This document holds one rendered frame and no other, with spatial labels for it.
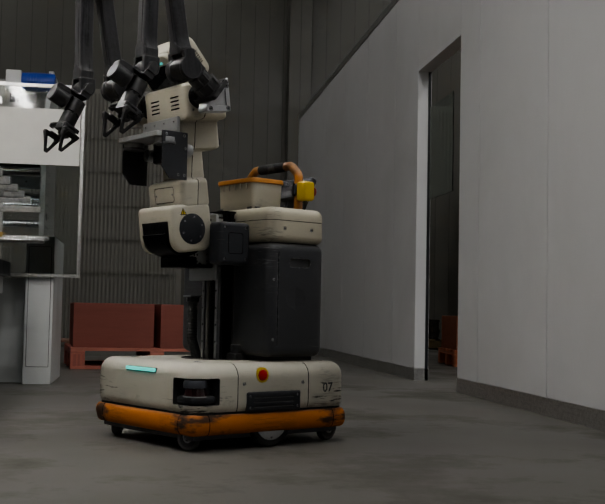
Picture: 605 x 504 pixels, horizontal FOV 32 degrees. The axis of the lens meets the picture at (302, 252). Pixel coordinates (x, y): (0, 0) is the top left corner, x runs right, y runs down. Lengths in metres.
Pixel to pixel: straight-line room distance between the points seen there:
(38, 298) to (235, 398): 2.99
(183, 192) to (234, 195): 0.31
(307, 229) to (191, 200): 0.42
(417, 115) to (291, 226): 3.77
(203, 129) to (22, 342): 3.01
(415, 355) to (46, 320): 2.50
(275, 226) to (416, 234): 3.68
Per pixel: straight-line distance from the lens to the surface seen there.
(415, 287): 7.16
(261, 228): 3.59
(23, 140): 6.31
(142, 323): 7.83
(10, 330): 6.39
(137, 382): 3.60
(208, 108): 3.47
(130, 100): 3.32
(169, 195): 3.60
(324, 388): 3.66
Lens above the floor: 0.45
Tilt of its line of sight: 3 degrees up
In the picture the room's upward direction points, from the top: 1 degrees clockwise
